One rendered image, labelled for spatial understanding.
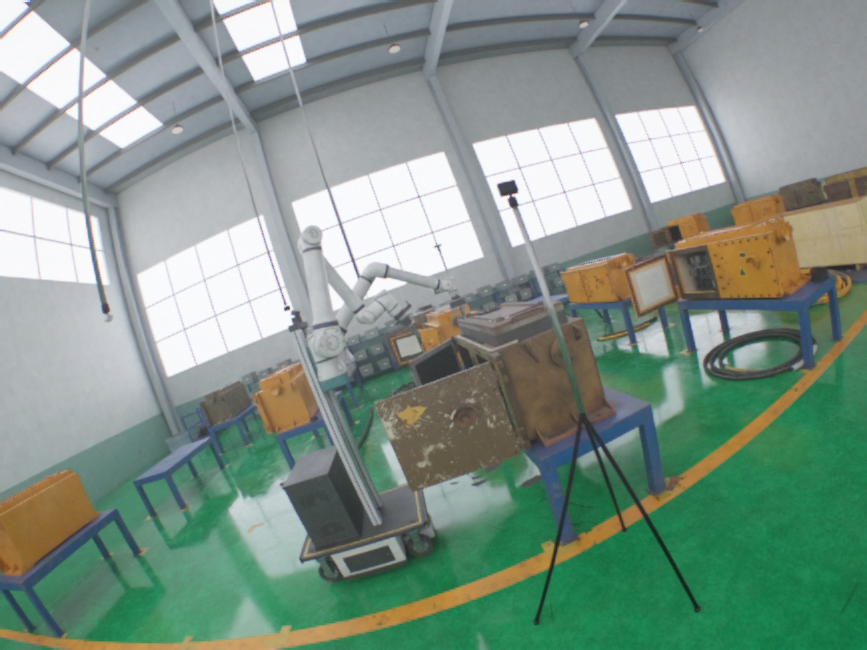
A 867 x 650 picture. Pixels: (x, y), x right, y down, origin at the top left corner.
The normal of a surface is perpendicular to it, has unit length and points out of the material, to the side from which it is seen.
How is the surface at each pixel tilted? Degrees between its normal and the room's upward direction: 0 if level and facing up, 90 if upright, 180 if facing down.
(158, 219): 90
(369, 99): 90
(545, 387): 90
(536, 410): 90
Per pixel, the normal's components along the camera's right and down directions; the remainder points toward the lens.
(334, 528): 0.11, 0.04
